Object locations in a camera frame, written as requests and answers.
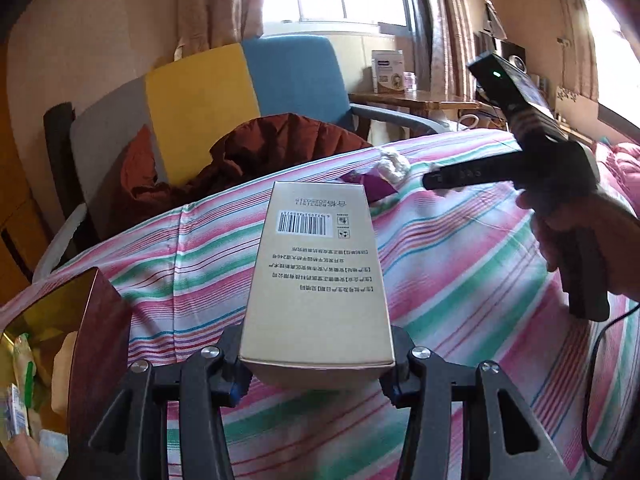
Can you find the grey yellow blue armchair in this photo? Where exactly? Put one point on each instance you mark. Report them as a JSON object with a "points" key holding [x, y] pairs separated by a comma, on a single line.
{"points": [[200, 100]]}

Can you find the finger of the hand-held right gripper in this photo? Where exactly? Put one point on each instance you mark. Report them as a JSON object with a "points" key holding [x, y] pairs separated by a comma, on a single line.
{"points": [[432, 180]]}

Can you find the pink quilt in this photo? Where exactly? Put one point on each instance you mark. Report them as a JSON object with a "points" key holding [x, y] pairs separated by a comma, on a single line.
{"points": [[620, 170]]}

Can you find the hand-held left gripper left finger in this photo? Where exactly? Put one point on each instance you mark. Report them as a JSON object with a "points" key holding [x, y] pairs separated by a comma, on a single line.
{"points": [[220, 375]]}

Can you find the wooden side table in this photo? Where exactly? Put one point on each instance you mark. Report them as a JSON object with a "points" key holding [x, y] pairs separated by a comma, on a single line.
{"points": [[415, 102]]}

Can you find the striped bedsheet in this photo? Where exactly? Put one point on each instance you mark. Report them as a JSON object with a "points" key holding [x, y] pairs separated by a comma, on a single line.
{"points": [[450, 270]]}

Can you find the beige cardboard box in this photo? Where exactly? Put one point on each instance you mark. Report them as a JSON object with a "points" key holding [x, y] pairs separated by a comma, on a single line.
{"points": [[315, 285]]}

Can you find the white knotted cloth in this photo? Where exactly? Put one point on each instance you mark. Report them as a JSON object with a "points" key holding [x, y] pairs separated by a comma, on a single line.
{"points": [[392, 164]]}

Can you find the white blue carton box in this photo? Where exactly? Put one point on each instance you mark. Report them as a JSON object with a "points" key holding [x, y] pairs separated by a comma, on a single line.
{"points": [[387, 72]]}

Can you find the black silver stereo speaker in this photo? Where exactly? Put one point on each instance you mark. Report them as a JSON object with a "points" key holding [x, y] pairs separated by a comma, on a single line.
{"points": [[512, 60]]}

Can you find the dark red storage box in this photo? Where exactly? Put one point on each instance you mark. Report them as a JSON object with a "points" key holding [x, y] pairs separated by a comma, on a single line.
{"points": [[100, 320]]}

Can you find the person's right hand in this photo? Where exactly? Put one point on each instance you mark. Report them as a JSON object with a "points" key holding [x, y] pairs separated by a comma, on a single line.
{"points": [[625, 255]]}

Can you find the pale patterned curtain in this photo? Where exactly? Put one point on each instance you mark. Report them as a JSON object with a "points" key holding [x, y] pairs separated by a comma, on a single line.
{"points": [[577, 35]]}

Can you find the dark red jacket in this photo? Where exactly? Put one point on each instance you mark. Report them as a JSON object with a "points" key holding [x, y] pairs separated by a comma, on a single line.
{"points": [[270, 150]]}

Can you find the small pink clear container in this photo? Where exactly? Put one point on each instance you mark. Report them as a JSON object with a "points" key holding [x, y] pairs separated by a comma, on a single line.
{"points": [[410, 82]]}

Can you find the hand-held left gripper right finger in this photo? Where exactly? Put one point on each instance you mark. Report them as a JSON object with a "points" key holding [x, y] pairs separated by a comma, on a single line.
{"points": [[402, 355]]}

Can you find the long beige curtain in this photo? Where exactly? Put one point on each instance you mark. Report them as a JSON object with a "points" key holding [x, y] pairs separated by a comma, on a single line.
{"points": [[445, 25]]}

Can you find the beige floral curtain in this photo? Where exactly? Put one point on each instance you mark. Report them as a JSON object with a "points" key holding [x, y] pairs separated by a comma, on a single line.
{"points": [[220, 5]]}

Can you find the purple foil wrapper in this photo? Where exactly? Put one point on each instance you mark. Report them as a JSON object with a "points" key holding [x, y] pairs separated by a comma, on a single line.
{"points": [[372, 185]]}

